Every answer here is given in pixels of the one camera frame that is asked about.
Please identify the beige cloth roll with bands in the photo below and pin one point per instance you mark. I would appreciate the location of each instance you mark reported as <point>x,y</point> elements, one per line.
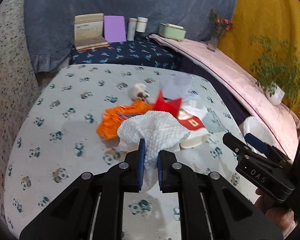
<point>138,92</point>

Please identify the panda print table cloth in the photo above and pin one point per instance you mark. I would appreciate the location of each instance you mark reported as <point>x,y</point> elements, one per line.
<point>58,141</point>

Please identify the glass vase red flowers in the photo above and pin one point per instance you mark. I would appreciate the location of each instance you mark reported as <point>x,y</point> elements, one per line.
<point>219,26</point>

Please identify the blue grey sofa cover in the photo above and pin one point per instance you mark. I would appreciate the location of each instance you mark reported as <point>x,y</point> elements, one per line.
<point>49,24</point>

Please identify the orange snack wrapper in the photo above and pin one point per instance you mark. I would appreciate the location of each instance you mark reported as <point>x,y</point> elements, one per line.
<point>114,117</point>

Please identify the dark blue patterned cloth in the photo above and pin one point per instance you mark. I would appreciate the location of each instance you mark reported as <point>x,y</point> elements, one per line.
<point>145,52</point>

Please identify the small red white paper cup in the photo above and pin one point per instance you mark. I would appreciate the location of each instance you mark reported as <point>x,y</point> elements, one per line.
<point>198,132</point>

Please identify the white jar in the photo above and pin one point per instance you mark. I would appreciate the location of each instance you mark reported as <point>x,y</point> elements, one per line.
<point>141,24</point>

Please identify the red carton piece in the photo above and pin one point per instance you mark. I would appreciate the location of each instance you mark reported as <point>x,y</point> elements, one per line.
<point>169,106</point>

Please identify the white lined trash bin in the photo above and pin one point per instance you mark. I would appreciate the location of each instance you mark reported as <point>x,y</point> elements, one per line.
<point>252,125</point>

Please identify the mustard yellow cloth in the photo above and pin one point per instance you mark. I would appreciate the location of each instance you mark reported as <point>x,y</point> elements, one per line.
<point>277,20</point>

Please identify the green plant white pot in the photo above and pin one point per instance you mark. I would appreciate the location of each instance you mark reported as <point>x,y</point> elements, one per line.
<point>278,66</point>

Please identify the grey drawstring pouch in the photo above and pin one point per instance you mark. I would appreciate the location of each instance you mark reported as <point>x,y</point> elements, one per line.
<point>212,123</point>

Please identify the purple notebook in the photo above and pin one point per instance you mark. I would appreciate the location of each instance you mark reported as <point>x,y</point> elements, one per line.
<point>114,29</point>

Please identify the pink cloth cover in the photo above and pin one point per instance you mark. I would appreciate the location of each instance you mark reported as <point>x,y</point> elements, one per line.
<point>282,123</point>

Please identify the green tissue box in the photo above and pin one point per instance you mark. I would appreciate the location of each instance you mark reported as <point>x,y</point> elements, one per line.
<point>172,31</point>

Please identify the tall white bottle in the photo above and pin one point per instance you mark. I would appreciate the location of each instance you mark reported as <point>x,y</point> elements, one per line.
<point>131,29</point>

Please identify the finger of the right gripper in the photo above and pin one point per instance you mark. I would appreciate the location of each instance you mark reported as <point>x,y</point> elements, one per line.
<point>262,147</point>
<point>237,144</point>

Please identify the person's right hand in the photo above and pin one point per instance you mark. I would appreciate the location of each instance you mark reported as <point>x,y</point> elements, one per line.
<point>284,219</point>

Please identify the gold desk calendar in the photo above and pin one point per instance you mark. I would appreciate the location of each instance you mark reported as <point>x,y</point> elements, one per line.
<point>88,32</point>

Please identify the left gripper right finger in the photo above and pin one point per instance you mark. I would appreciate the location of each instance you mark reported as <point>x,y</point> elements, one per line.
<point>173,176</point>

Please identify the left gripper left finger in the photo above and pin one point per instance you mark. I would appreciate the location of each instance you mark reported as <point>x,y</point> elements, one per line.
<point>127,176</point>

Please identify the white textured paper towel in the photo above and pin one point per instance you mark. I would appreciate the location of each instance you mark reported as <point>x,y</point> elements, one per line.
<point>160,130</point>

